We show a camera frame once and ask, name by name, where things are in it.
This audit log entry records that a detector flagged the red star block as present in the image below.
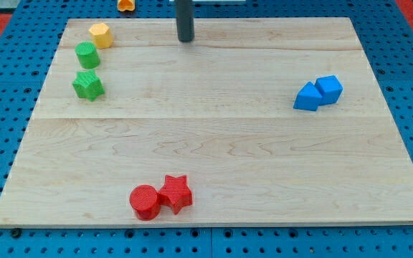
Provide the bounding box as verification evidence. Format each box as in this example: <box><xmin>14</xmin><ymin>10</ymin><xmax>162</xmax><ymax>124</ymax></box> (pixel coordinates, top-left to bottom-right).
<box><xmin>158</xmin><ymin>175</ymin><xmax>193</xmax><ymax>214</ymax></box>

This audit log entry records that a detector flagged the green star block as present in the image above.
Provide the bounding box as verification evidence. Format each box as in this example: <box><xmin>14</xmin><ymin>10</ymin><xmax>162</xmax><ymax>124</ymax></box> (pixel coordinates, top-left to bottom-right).
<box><xmin>72</xmin><ymin>70</ymin><xmax>105</xmax><ymax>101</ymax></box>

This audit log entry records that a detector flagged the light wooden board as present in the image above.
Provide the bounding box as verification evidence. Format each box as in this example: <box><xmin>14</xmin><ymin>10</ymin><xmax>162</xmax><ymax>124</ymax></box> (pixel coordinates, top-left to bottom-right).
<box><xmin>0</xmin><ymin>17</ymin><xmax>413</xmax><ymax>229</ymax></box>

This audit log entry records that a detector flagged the red cylinder block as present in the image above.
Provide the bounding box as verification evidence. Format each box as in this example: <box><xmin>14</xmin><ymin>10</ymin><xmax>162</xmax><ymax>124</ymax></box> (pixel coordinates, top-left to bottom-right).
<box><xmin>129</xmin><ymin>184</ymin><xmax>161</xmax><ymax>221</ymax></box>

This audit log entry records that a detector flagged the blue triangle block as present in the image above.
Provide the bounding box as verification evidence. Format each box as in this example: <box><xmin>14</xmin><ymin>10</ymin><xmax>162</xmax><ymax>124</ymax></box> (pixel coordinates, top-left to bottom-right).
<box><xmin>293</xmin><ymin>82</ymin><xmax>323</xmax><ymax>111</ymax></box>

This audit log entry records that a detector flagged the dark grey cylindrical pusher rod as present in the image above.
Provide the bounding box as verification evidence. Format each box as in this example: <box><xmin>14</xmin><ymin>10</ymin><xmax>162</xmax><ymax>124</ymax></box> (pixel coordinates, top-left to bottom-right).
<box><xmin>174</xmin><ymin>0</ymin><xmax>195</xmax><ymax>42</ymax></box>

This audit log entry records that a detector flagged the blue cube block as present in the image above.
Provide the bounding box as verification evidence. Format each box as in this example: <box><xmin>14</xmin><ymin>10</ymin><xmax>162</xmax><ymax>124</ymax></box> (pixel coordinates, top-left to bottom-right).
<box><xmin>315</xmin><ymin>75</ymin><xmax>343</xmax><ymax>105</ymax></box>

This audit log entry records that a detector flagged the green cylinder block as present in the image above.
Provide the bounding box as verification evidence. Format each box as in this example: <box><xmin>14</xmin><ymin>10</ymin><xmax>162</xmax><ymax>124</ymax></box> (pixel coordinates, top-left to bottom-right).
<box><xmin>75</xmin><ymin>42</ymin><xmax>100</xmax><ymax>69</ymax></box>

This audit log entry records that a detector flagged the yellow hexagon block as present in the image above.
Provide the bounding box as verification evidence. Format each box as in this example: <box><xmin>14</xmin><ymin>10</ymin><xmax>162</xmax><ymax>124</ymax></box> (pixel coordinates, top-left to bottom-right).
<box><xmin>88</xmin><ymin>23</ymin><xmax>113</xmax><ymax>49</ymax></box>

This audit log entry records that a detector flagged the orange heart block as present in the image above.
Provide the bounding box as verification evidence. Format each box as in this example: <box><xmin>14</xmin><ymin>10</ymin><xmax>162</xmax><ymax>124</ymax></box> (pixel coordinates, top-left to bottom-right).
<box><xmin>117</xmin><ymin>0</ymin><xmax>136</xmax><ymax>11</ymax></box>

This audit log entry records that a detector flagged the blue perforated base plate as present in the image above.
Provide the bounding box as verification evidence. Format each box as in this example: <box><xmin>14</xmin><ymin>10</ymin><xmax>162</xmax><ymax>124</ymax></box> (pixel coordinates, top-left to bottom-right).
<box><xmin>0</xmin><ymin>1</ymin><xmax>413</xmax><ymax>257</ymax></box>

